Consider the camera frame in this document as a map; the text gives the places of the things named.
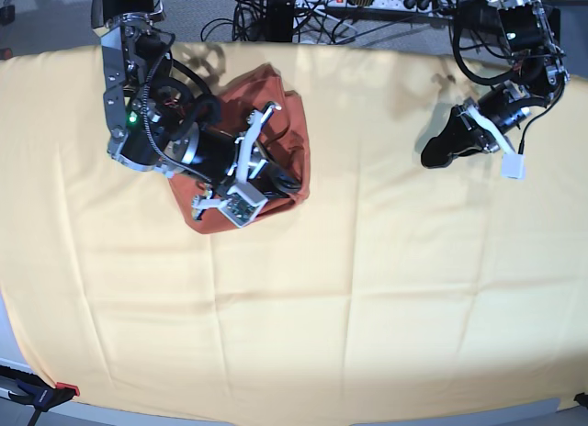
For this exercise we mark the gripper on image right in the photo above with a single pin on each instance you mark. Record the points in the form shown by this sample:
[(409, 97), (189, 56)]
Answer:
[(462, 136)]

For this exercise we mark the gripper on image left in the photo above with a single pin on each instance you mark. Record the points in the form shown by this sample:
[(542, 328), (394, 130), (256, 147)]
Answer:
[(218, 156)]

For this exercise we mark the terracotta orange T-shirt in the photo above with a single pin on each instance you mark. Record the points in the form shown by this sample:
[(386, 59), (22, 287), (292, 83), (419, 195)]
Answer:
[(285, 137)]

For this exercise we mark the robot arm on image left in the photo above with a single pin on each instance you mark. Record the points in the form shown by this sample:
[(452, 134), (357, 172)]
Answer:
[(163, 117)]

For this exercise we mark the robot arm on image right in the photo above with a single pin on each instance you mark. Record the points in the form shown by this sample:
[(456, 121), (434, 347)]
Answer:
[(528, 35)]

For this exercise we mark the pale yellow table cloth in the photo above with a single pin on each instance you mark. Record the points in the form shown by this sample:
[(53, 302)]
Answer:
[(392, 293)]

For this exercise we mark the black upright box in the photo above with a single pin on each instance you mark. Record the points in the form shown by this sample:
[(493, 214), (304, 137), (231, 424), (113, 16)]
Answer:
[(554, 20)]

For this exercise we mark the white power strip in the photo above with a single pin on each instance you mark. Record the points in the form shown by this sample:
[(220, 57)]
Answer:
[(386, 8)]

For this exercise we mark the black clamp at right corner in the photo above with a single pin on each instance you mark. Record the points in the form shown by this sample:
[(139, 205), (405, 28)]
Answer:
[(582, 400)]

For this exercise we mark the black and red bar clamp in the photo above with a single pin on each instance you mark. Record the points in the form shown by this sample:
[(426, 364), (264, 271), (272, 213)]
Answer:
[(28, 389)]

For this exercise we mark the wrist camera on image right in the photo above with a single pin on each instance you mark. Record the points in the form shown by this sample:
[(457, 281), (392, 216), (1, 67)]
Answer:
[(513, 166)]

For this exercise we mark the black vertical stand post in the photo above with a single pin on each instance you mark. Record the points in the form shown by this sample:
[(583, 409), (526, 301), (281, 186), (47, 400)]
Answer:
[(279, 20)]

